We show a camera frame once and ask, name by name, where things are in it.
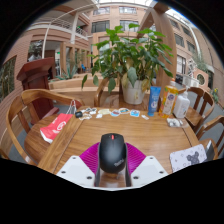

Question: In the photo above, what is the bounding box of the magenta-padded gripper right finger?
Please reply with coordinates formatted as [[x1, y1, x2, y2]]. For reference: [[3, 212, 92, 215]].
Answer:
[[125, 142, 169, 187]]

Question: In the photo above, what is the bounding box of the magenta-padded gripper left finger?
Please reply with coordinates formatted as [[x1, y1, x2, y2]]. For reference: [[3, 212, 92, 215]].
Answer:
[[55, 142, 102, 187]]

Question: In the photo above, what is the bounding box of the black computer mouse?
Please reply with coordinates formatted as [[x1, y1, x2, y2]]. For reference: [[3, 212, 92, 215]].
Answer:
[[98, 132, 128, 174]]

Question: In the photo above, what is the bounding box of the white grey printed mouse pad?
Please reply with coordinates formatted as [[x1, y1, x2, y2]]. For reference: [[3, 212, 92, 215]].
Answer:
[[169, 143, 208, 173]]

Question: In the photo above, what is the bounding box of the light blue sticker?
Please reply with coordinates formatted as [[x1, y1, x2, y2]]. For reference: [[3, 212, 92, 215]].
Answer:
[[129, 109, 141, 118]]

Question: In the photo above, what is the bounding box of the red paper bag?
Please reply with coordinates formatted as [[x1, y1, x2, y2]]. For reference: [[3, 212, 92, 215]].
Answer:
[[39, 99, 78, 144]]

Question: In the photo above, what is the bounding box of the cream sticker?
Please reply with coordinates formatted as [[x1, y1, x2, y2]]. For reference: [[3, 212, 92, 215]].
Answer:
[[98, 108, 111, 116]]

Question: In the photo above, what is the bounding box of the oval blue sticker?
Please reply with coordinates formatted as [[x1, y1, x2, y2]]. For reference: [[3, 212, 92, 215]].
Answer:
[[118, 107, 131, 115]]

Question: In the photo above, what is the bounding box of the clear plastic wrapper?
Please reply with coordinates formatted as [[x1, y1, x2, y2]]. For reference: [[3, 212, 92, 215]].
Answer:
[[166, 117, 189, 128]]

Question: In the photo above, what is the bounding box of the blue squeeze tube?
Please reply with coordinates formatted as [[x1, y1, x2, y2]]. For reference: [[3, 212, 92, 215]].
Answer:
[[147, 85, 162, 117]]

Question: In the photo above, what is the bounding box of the wooden armchair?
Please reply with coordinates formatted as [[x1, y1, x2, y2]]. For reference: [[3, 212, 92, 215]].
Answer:
[[196, 115, 224, 161], [183, 86, 215, 134], [0, 88, 86, 166], [93, 77, 121, 108]]

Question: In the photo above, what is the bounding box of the yellow liquid bottle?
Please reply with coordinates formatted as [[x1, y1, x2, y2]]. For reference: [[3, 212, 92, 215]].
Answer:
[[158, 78, 179, 119]]

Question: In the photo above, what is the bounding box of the white pump bottle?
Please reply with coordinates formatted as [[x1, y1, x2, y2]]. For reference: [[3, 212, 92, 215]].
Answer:
[[172, 85, 191, 120]]

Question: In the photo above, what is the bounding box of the black notebook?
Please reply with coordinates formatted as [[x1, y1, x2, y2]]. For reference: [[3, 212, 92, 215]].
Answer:
[[203, 141, 218, 162]]

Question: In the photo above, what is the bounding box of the spiky agave plant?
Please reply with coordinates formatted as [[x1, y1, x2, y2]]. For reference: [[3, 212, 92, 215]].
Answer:
[[55, 60, 80, 81]]

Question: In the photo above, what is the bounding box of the dark red wooden lectern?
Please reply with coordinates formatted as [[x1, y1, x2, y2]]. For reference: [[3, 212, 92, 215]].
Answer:
[[16, 56, 56, 121]]

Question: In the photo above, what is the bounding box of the green plant in white pot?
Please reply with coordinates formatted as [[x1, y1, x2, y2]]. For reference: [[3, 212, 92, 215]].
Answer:
[[81, 23, 175, 106]]

